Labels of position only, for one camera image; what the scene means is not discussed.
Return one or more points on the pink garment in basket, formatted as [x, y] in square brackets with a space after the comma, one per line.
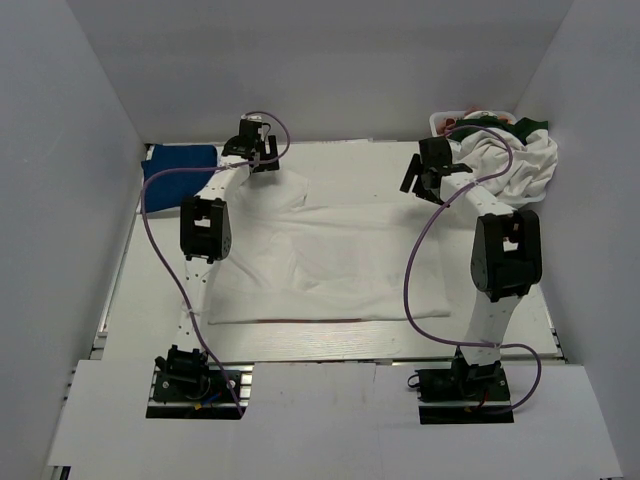
[444, 122]

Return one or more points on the white plastic laundry basket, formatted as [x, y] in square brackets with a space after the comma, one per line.
[437, 122]

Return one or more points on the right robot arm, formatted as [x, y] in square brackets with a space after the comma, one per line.
[506, 257]

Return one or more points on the dark green t shirt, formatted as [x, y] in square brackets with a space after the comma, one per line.
[521, 129]

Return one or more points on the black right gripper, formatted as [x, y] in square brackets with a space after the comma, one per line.
[416, 168]

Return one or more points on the cream white t shirt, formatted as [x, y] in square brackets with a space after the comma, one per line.
[510, 160]

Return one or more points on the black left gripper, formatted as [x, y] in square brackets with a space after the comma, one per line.
[268, 166]

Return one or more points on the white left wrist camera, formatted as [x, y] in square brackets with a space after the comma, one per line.
[256, 118]

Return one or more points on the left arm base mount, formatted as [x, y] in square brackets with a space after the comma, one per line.
[188, 386]

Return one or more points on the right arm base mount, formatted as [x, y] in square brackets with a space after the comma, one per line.
[443, 402]

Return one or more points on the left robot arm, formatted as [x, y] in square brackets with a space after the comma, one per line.
[205, 230]

